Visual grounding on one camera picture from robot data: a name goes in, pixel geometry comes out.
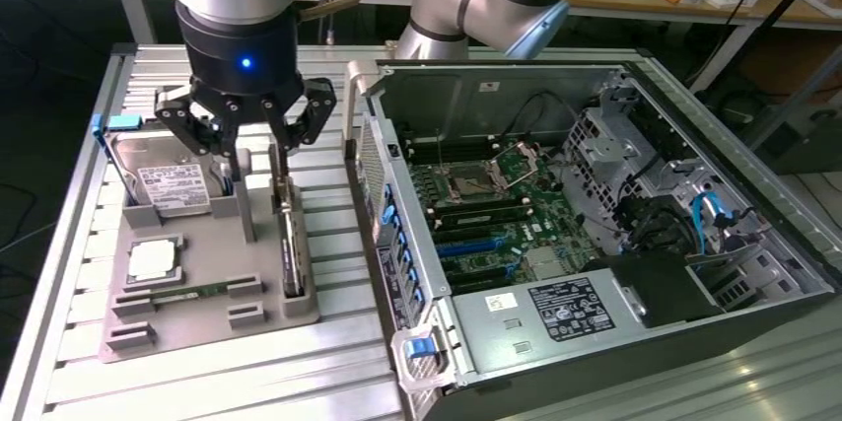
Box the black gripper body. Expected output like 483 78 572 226
173 1 305 122

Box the black graphics card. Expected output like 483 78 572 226
269 142 309 302

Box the hard disk in blue caddy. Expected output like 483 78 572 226
89 113 226 218

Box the CPU socket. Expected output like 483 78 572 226
441 162 509 204

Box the silver CPU chip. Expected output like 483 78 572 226
126 242 182 282

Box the metal socket cover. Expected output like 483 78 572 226
488 141 548 191

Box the black RAM stick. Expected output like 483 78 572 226
431 204 532 234

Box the green RAM stick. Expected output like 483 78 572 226
148 282 233 302

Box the blue expansion slot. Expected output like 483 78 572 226
435 238 521 259

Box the gray parts rack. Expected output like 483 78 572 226
97 147 322 365

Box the black expansion slot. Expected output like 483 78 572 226
444 269 515 295

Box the green motherboard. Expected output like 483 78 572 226
403 134 601 295

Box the perforated metal disk bay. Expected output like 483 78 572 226
560 105 660 196

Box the silver chipset heatsink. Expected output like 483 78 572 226
524 248 571 281

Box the blue case release latch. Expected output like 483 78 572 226
401 336 439 359

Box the gray power supply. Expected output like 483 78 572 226
448 270 653 376

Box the black plastic air shroud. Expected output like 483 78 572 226
607 247 725 329

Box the black slanted pole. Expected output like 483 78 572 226
683 0 827 93

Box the open black PC case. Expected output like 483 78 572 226
340 58 842 421

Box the dark gray equipment box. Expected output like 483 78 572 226
754 104 842 176

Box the black wire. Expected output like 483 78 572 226
515 89 581 137

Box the blue wire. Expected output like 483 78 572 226
688 190 736 258

